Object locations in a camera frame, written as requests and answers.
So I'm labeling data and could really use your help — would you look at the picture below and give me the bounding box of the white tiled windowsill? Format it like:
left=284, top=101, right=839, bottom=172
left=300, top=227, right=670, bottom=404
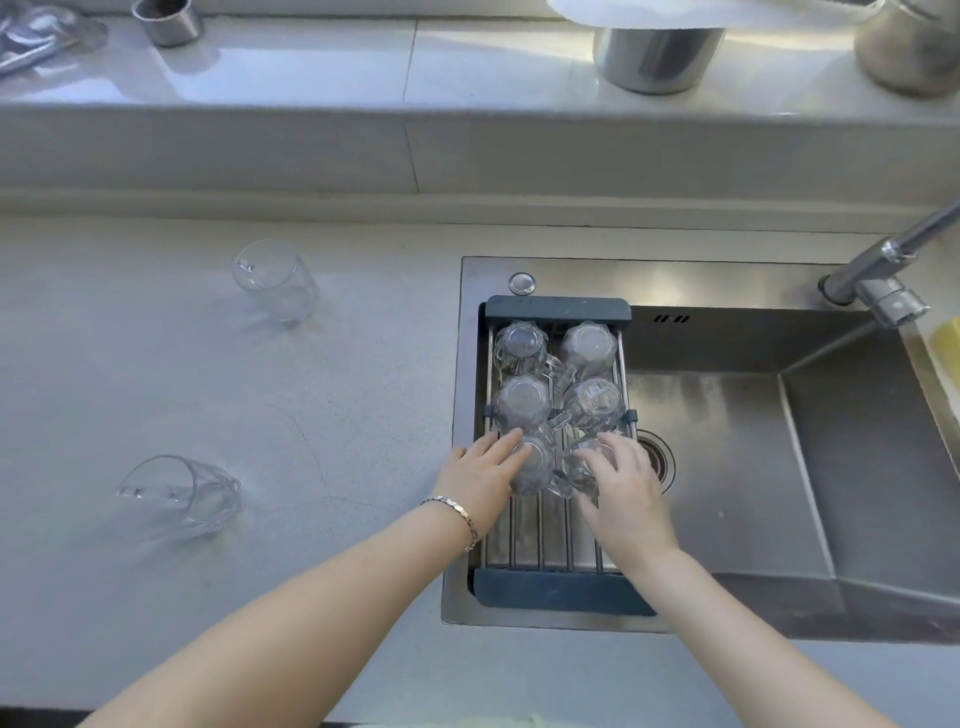
left=0, top=11, right=960, bottom=219

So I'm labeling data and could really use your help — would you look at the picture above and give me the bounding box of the person's left hand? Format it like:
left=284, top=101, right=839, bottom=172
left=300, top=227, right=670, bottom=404
left=431, top=427, right=537, bottom=540

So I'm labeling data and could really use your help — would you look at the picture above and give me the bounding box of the steel bowl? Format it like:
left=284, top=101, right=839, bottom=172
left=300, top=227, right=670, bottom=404
left=853, top=0, right=960, bottom=97

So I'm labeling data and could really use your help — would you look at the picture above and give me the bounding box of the white cutting board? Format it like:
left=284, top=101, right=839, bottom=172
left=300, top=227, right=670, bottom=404
left=545, top=0, right=886, bottom=33

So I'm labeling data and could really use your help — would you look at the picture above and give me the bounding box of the person's left forearm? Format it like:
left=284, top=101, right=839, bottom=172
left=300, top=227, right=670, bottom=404
left=78, top=502, right=478, bottom=728

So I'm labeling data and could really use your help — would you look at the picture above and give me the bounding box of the group of clear glasses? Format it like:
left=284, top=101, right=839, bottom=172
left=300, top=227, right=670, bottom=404
left=488, top=318, right=630, bottom=440

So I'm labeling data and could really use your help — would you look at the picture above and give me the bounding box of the steel cylindrical container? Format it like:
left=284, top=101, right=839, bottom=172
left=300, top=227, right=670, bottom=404
left=592, top=26, right=727, bottom=96

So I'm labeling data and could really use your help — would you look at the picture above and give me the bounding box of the person's right forearm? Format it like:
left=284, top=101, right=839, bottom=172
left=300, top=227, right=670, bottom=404
left=622, top=547, right=901, bottom=728

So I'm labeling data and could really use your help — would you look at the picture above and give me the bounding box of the chrome faucet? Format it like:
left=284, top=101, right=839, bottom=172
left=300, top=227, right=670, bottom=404
left=817, top=196, right=960, bottom=330

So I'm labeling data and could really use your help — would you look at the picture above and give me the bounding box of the silver wrist bracelet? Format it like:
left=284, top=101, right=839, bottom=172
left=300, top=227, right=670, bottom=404
left=419, top=494, right=481, bottom=554

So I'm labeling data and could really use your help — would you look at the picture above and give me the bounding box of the person's right hand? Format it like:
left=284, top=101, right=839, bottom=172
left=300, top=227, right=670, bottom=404
left=572, top=431, right=682, bottom=584

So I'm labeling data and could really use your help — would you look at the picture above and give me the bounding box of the small steel cup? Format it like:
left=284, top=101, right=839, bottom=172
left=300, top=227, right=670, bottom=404
left=131, top=0, right=205, bottom=49

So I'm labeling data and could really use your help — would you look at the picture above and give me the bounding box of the yellow dish soap bottle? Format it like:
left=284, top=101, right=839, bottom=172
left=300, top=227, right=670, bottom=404
left=929, top=316, right=960, bottom=369

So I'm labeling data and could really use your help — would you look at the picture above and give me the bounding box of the stainless steel sink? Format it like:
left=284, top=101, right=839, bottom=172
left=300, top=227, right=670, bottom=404
left=440, top=254, right=960, bottom=645

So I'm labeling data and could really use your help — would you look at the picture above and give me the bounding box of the small steel strainer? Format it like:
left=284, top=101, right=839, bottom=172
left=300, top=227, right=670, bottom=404
left=0, top=3, right=84, bottom=46

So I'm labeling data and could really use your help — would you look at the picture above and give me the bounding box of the dark grey metal drying rack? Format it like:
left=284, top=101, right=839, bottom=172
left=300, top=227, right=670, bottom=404
left=468, top=294, right=661, bottom=618

